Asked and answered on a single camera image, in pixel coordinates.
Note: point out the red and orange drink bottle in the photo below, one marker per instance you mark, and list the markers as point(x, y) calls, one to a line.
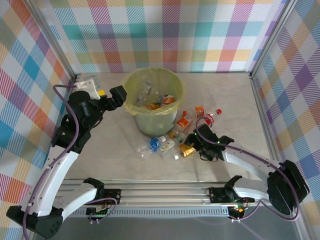
point(186, 150)

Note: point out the small green band bottle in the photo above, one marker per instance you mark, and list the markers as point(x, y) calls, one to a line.
point(178, 138)

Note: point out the orange label barcode bottle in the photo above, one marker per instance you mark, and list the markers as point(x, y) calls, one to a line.
point(183, 122)

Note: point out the clear bottle yellow cap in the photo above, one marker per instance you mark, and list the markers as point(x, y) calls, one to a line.
point(171, 135)

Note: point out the cream label clear bottle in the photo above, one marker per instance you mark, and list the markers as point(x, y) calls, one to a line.
point(167, 147)

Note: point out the red label cola bottle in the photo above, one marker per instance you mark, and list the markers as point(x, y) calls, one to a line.
point(209, 117)

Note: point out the clear bottle small orange label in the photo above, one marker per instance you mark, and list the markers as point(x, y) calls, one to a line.
point(199, 111)

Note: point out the blue label water bottle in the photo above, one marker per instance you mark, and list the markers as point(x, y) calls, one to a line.
point(153, 144)

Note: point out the brown label bottle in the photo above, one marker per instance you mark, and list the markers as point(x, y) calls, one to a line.
point(168, 99)

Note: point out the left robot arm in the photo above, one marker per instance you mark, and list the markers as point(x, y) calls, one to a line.
point(55, 170)

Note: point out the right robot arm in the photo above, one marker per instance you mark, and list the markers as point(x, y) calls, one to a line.
point(250, 162)

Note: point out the yellow plastic bin liner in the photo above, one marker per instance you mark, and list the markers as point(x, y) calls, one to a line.
point(132, 86)

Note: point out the green mesh waste bin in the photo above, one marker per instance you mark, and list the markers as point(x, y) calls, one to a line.
point(155, 125)

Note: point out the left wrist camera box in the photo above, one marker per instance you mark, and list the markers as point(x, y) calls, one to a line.
point(86, 86)

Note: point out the aluminium side rail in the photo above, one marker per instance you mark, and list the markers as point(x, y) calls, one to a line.
point(267, 125)
point(70, 90)

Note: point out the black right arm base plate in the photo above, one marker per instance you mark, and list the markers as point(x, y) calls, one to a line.
point(216, 195)

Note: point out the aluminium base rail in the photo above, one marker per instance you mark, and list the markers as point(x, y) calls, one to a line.
point(162, 192)

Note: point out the aluminium frame post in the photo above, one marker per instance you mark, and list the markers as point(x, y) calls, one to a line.
point(56, 37)
point(271, 37)

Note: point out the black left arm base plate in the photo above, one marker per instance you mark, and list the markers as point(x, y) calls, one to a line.
point(112, 193)

